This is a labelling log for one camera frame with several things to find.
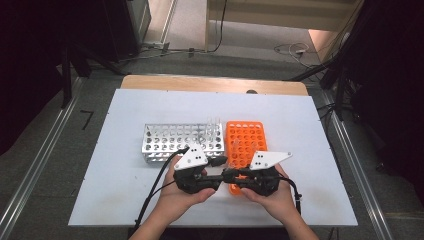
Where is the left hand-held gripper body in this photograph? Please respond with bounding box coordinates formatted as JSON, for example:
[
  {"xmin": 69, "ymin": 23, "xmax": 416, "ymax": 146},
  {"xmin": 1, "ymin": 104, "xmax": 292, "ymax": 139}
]
[{"xmin": 173, "ymin": 143, "xmax": 223, "ymax": 195}]

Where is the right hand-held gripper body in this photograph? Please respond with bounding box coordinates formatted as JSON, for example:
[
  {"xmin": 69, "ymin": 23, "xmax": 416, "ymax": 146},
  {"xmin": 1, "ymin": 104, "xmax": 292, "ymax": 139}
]
[{"xmin": 229, "ymin": 150, "xmax": 293, "ymax": 197}]

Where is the orange plastic test tube rack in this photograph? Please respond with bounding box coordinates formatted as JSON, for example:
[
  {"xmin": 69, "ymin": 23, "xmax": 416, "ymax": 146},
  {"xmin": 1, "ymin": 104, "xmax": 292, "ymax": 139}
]
[{"xmin": 225, "ymin": 120, "xmax": 269, "ymax": 196}]

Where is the silver metal test tube rack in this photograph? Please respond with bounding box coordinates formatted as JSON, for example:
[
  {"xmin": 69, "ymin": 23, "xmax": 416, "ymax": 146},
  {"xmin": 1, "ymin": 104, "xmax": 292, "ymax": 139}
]
[{"xmin": 141, "ymin": 123, "xmax": 225, "ymax": 164}]

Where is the person's right hand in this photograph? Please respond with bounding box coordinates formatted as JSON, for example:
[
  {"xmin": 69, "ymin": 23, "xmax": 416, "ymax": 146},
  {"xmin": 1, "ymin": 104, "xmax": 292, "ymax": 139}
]
[{"xmin": 240, "ymin": 163, "xmax": 304, "ymax": 224}]

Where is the person's left hand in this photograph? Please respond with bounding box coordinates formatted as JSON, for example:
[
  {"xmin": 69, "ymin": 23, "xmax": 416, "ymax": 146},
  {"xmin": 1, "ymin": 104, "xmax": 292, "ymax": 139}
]
[{"xmin": 156, "ymin": 156, "xmax": 217, "ymax": 224}]

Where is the white board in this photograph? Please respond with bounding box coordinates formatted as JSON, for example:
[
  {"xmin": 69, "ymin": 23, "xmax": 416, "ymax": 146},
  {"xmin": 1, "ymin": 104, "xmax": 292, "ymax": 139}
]
[{"xmin": 68, "ymin": 88, "xmax": 358, "ymax": 228}]

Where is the wooden table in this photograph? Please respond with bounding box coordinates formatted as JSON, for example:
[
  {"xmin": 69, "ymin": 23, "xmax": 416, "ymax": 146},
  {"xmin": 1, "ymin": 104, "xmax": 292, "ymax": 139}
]
[{"xmin": 120, "ymin": 74, "xmax": 309, "ymax": 97}]

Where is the black metal stand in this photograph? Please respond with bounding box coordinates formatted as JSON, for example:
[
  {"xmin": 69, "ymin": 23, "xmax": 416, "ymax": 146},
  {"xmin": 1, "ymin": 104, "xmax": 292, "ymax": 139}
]
[
  {"xmin": 59, "ymin": 43, "xmax": 131, "ymax": 109},
  {"xmin": 283, "ymin": 33, "xmax": 354, "ymax": 121}
]

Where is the grey power strip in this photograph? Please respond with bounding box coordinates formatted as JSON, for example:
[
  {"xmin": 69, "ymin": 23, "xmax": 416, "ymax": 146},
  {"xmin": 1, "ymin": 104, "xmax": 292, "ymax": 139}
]
[{"xmin": 141, "ymin": 40, "xmax": 171, "ymax": 51}]

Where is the light wooden furniture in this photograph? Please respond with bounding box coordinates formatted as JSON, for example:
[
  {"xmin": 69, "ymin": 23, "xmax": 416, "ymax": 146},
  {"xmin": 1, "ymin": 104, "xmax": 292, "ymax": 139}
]
[{"xmin": 204, "ymin": 0, "xmax": 364, "ymax": 53}]

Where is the dark curtain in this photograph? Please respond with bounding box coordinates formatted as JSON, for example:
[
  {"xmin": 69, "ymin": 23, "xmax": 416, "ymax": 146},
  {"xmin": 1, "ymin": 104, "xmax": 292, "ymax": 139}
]
[
  {"xmin": 0, "ymin": 0, "xmax": 68, "ymax": 154},
  {"xmin": 349, "ymin": 0, "xmax": 424, "ymax": 201}
]

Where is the dark cabinet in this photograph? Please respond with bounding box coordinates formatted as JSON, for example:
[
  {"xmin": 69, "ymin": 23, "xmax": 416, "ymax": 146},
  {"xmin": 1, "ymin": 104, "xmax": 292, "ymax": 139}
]
[{"xmin": 103, "ymin": 0, "xmax": 151, "ymax": 63}]

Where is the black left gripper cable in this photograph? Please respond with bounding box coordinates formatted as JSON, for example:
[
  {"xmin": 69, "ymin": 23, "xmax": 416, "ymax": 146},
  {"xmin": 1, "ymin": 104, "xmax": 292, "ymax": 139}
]
[{"xmin": 133, "ymin": 148, "xmax": 189, "ymax": 231}]

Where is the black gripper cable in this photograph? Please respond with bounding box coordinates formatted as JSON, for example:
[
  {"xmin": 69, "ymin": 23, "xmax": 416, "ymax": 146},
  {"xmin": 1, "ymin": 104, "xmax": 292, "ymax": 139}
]
[
  {"xmin": 279, "ymin": 176, "xmax": 303, "ymax": 214},
  {"xmin": 133, "ymin": 148, "xmax": 189, "ymax": 231}
]

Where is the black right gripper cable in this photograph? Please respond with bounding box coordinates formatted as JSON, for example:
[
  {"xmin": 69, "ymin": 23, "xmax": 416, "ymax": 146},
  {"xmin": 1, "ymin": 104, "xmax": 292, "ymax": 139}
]
[{"xmin": 279, "ymin": 176, "xmax": 303, "ymax": 214}]

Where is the metal floor rail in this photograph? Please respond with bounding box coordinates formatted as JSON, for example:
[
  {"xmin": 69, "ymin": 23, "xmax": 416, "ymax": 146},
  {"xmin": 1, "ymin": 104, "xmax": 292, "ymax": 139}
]
[
  {"xmin": 313, "ymin": 83, "xmax": 394, "ymax": 240},
  {"xmin": 0, "ymin": 76, "xmax": 84, "ymax": 240}
]

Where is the white floor cable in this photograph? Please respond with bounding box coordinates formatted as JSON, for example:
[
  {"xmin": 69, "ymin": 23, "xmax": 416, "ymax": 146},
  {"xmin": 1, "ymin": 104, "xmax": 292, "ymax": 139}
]
[{"xmin": 273, "ymin": 42, "xmax": 311, "ymax": 59}]

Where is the black hanging cable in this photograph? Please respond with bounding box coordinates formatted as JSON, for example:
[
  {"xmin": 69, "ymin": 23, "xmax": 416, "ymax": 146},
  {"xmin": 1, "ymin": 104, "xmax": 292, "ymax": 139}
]
[{"xmin": 209, "ymin": 0, "xmax": 228, "ymax": 54}]

